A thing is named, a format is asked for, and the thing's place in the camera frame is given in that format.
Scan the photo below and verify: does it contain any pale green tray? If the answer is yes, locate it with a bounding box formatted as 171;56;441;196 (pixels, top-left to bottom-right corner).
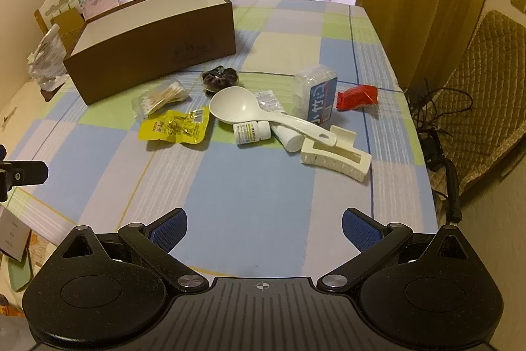
0;248;36;292

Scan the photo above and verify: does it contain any yellow foil packet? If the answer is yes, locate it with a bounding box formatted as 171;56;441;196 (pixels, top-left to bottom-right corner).
139;108;211;145

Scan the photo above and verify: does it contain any white carved wooden rack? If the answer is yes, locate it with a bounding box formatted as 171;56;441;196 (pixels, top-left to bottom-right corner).
35;0;80;35

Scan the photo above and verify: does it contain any dark brown scrunchie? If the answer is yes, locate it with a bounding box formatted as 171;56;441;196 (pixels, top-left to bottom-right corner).
201;65;240;93

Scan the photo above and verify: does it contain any pink and white box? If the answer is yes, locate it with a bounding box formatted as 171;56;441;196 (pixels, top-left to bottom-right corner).
81;0;118;21

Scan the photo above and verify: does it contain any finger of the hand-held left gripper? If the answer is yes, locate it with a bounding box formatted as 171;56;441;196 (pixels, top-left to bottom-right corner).
0;144;49;204

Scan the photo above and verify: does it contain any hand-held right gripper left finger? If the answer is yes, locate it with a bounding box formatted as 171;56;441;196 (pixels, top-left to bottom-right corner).
55;208;210;294

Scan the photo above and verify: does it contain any cotton swab packet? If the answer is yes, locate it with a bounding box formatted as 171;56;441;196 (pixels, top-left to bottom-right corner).
132;81;192;119

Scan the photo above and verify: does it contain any white cream tube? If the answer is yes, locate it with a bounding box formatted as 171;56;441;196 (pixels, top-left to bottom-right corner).
252;89;307;153

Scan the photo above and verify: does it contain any white paper tag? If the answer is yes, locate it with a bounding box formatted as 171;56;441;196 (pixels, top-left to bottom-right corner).
0;207;32;263

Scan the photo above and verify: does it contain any clear box with blue label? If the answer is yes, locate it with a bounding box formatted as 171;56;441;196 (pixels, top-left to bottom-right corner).
293;64;338;126

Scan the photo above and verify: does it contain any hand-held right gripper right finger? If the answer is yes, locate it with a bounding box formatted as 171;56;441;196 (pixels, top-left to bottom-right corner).
316;207;473;294

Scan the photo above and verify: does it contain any brown cardboard box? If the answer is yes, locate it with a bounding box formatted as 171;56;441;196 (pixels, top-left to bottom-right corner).
62;0;237;106

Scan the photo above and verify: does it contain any small tan cardboard box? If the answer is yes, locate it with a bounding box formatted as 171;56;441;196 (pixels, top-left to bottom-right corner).
51;8;87;49

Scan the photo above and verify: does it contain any red foil packet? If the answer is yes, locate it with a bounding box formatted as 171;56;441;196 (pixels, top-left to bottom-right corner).
336;85;378;111

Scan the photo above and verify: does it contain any black power adapter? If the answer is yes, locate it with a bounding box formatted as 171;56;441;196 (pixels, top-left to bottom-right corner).
419;128;445;171

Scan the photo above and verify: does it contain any quilted beige chair cushion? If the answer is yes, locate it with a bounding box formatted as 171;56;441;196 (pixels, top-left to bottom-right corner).
427;10;526;195

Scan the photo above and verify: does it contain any white hair claw clip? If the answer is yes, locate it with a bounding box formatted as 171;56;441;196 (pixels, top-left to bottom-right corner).
300;125;372;183

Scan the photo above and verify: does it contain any white plastic spoon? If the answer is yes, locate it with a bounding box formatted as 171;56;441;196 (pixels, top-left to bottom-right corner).
209;86;338;146

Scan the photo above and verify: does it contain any small white pill bottle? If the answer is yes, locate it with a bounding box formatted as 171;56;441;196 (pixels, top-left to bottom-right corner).
233;120;273;146

